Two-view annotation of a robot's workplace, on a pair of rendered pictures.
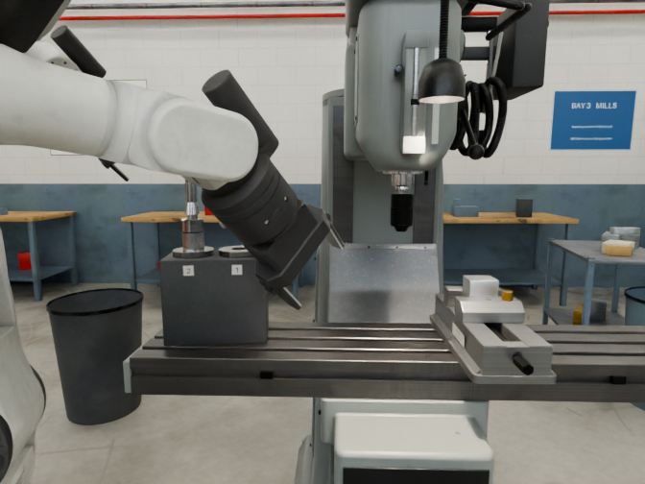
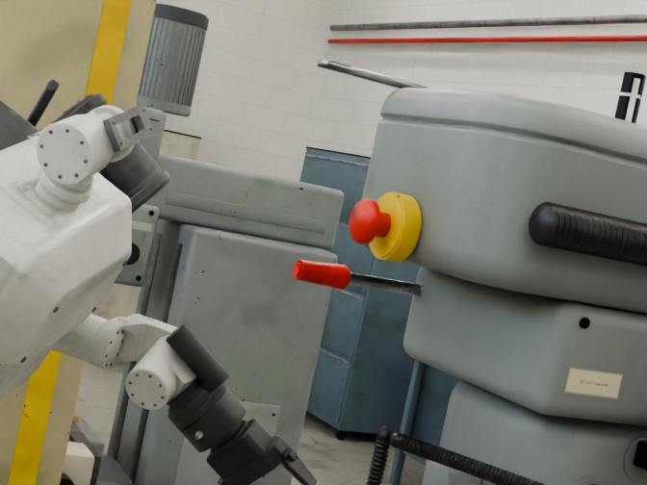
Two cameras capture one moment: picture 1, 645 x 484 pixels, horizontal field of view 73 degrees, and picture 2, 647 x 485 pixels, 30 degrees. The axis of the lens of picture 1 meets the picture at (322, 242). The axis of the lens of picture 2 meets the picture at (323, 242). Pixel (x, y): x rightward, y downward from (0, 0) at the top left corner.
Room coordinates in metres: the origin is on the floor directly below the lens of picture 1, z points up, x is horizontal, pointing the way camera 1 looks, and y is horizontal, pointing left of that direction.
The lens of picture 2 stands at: (0.12, -1.05, 1.79)
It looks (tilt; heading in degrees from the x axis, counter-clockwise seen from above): 3 degrees down; 60
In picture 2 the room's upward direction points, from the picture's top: 12 degrees clockwise
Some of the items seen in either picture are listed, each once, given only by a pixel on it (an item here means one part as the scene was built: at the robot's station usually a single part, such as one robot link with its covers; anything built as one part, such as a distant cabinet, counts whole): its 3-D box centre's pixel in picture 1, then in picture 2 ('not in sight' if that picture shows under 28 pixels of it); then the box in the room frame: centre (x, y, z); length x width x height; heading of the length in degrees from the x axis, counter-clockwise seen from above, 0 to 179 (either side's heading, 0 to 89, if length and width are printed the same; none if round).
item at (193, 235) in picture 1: (193, 236); not in sight; (0.96, 0.28, 1.17); 0.05 x 0.05 x 0.06
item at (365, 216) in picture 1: (373, 319); not in sight; (1.55, -0.19, 0.78); 0.50 x 0.46 x 1.56; 178
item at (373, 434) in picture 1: (396, 399); not in sight; (0.93, -0.17, 0.80); 0.50 x 0.35 x 0.12; 178
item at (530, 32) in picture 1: (516, 53); not in sight; (1.22, -0.51, 1.62); 0.20 x 0.09 x 0.21; 178
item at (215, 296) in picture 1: (218, 292); not in sight; (0.96, 0.24, 1.04); 0.22 x 0.12 x 0.20; 95
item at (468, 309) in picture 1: (488, 308); not in sight; (0.87, -0.34, 1.03); 0.12 x 0.06 x 0.04; 89
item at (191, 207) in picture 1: (191, 192); not in sight; (0.96, 0.28, 1.26); 0.03 x 0.03 x 0.11
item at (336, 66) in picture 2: not in sight; (427, 90); (0.78, -0.06, 1.89); 0.24 x 0.04 x 0.01; 1
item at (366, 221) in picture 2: not in sight; (371, 222); (0.68, -0.16, 1.76); 0.04 x 0.03 x 0.04; 88
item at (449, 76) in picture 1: (441, 79); not in sight; (0.72, -0.19, 1.45); 0.07 x 0.07 x 0.06
